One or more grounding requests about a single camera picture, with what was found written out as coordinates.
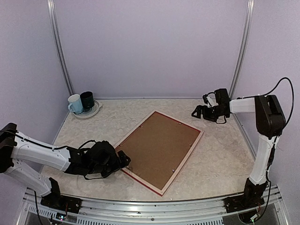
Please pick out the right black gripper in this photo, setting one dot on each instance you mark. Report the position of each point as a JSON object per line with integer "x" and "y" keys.
{"x": 206, "y": 115}

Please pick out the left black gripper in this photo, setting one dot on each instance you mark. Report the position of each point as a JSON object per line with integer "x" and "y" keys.
{"x": 122, "y": 157}

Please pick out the red wooden picture frame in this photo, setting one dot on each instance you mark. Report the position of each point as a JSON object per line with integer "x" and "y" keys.
{"x": 197, "y": 140}

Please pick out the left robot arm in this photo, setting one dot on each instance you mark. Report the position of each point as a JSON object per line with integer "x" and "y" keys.
{"x": 16, "y": 149}

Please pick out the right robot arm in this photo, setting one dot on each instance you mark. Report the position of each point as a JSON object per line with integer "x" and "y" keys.
{"x": 270, "y": 122}

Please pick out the white plate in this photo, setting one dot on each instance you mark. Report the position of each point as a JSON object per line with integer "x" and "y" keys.
{"x": 90, "y": 113}

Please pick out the dark green mug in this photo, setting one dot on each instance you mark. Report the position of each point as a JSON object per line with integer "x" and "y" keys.
{"x": 87, "y": 100}

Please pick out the light blue mug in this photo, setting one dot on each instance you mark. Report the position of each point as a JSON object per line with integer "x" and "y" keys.
{"x": 75, "y": 104}

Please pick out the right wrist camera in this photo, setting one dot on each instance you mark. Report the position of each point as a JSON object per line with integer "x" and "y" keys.
{"x": 208, "y": 101}

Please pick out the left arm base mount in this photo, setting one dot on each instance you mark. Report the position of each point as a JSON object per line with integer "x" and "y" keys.
{"x": 62, "y": 202}

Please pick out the aluminium front rail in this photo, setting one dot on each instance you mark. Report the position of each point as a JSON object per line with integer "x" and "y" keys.
{"x": 206, "y": 211}

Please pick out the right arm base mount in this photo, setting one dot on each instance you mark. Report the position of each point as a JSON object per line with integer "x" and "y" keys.
{"x": 252, "y": 196}

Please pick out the right aluminium corner post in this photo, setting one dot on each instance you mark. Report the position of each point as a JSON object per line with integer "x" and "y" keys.
{"x": 243, "y": 47}

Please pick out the aluminium corner post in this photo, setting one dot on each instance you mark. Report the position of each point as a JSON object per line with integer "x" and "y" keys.
{"x": 58, "y": 45}
{"x": 243, "y": 47}

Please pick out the left aluminium corner post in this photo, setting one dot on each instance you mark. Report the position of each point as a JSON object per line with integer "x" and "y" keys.
{"x": 58, "y": 45}

